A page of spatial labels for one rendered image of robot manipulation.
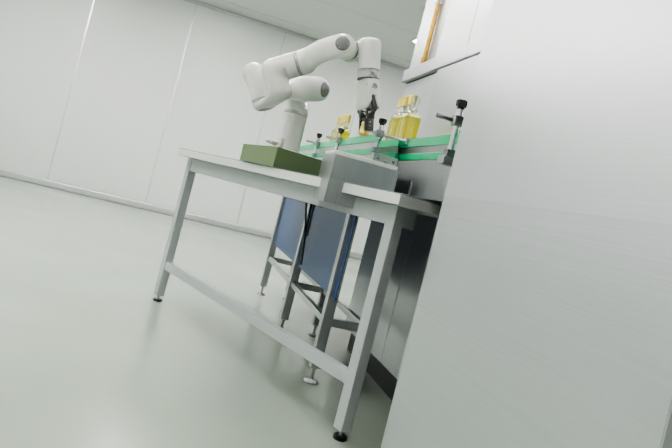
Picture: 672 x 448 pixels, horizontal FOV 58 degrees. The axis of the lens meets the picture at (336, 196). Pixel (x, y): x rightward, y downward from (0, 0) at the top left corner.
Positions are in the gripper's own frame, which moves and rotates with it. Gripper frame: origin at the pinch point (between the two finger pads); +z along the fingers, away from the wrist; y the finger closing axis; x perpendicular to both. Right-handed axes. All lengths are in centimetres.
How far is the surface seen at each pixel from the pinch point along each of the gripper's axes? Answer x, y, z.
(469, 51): -47, 12, -32
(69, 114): 116, 630, -47
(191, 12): -23, 609, -186
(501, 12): 4, -77, -18
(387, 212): 1.3, -21.4, 27.5
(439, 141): -17.2, -18.3, 4.9
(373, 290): 5, -23, 51
